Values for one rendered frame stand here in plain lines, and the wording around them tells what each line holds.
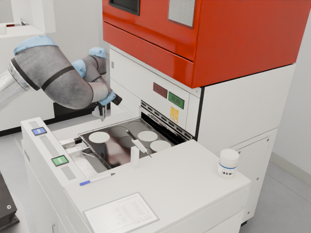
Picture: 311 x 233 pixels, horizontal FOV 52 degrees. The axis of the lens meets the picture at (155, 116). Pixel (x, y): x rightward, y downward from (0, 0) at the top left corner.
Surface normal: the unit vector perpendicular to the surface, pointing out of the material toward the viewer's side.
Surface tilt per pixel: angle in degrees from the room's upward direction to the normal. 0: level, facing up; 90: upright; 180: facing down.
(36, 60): 64
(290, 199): 0
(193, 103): 90
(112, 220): 0
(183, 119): 90
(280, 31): 90
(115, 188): 0
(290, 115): 90
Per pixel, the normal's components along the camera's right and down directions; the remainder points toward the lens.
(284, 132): -0.81, 0.24
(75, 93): 0.65, 0.41
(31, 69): 0.27, 0.22
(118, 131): 0.06, -0.87
